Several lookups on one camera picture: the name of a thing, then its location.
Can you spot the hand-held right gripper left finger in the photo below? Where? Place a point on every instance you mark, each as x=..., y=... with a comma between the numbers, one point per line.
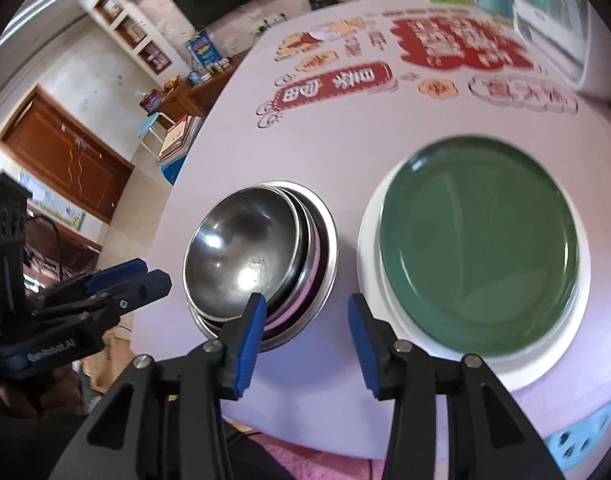
x=248, y=345

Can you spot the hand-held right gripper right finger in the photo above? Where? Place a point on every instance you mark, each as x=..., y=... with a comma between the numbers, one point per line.
x=365, y=345

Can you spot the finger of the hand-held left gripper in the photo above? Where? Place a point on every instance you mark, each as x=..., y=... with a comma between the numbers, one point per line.
x=115, y=272
x=145, y=287

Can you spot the pink bowl with steel lining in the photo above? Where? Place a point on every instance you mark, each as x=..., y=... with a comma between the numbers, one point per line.
x=300, y=302

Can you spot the small steel bowl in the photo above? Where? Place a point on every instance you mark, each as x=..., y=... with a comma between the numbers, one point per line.
x=235, y=255

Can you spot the large steel bowl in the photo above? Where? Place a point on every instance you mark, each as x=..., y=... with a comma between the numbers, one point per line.
x=328, y=260

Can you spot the green plate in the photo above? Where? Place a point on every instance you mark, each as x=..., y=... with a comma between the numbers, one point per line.
x=480, y=245

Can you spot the large white plate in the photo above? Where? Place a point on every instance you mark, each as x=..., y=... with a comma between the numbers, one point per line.
x=535, y=360

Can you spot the blue plastic stool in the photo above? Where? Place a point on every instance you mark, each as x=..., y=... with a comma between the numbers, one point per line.
x=173, y=170

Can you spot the pink fuzzy cloth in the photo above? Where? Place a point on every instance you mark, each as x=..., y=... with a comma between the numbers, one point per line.
x=295, y=460

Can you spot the brown wooden door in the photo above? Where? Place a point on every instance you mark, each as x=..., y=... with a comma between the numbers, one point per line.
x=60, y=160

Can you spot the stack of books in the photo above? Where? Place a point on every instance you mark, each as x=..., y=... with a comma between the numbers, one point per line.
x=178, y=137

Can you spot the round blue stool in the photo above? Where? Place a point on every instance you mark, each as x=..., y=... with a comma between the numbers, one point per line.
x=153, y=124

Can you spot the pink gift box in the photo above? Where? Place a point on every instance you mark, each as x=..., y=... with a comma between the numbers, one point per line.
x=153, y=101

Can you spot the wooden tv cabinet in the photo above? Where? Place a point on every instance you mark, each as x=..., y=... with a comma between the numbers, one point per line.
x=195, y=95

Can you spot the pink printed tablecloth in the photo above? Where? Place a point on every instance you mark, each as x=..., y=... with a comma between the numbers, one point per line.
x=385, y=125

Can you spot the light blue perforated stool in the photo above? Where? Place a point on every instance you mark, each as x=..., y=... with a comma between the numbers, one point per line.
x=580, y=435

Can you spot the blue printed poster box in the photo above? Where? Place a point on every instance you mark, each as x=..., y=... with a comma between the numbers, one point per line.
x=203, y=50

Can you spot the black air fryer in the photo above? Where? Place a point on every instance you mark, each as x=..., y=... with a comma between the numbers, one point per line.
x=323, y=1

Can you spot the white sterilizer cabinet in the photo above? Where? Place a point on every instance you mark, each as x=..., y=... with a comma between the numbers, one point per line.
x=550, y=15

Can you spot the colourful wall chart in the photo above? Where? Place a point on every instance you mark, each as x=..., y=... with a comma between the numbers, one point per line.
x=55, y=205

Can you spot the white wall niche shelving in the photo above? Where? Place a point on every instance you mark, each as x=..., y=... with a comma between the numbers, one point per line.
x=120, y=25

